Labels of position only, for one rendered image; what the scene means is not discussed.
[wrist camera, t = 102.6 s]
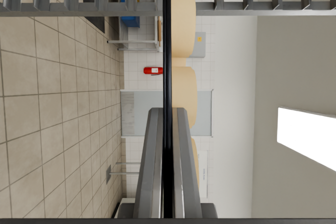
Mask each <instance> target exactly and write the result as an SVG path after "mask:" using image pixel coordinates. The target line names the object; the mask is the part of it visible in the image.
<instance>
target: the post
mask: <svg viewBox="0 0 336 224"><path fill-rule="evenodd" d="M311 3H312V10H302V4H301V1H283V2H282V7H283V10H273V5H272V1H253V10H244V7H243V1H225V2H224V10H215V9H214V2H195V7H196V16H336V10H331V3H330V1H312V2H311ZM137 16H163V11H156V2H137V11H127V9H126V7H125V2H108V10H107V11H98V10H97V9H96V7H95V6H94V2H79V11H68V10H67V9H66V8H65V7H64V3H63V2H50V11H39V10H37V9H36V8H35V7H34V6H33V2H32V3H21V11H9V10H8V9H6V8H5V7H3V3H0V17H137Z"/></svg>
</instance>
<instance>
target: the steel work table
mask: <svg viewBox="0 0 336 224"><path fill-rule="evenodd" d="M118 2H119V3H121V0H118ZM154 2H156V0H154ZM107 43H109V44H116V43H122V44H123V45H124V46H125V47H126V48H118V49H117V50H118V51H157V52H163V22H161V42H160V45H159V41H158V16H154V40H128V27H127V26H126V24H125V23H124V22H123V21H122V17H121V16H119V40H107ZM129 43H155V46H156V48H129Z"/></svg>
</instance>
